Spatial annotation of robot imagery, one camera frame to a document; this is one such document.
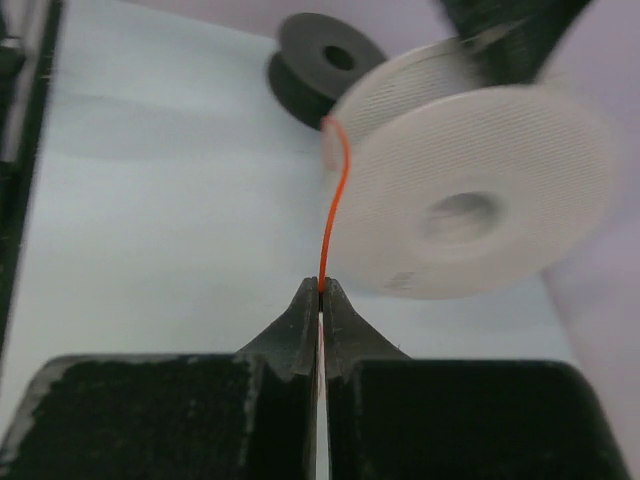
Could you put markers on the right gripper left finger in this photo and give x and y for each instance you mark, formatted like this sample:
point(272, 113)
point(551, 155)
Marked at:
point(250, 414)

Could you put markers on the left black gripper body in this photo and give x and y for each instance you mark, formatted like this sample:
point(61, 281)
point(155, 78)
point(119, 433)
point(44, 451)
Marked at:
point(510, 41)

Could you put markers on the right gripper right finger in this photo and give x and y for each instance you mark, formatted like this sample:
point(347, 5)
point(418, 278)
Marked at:
point(394, 417)

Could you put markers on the dark grey cable spool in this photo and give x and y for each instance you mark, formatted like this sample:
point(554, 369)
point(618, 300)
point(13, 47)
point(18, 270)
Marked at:
point(319, 59)

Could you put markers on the light grey cable spool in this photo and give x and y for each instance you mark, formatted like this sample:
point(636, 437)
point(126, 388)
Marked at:
point(451, 188)

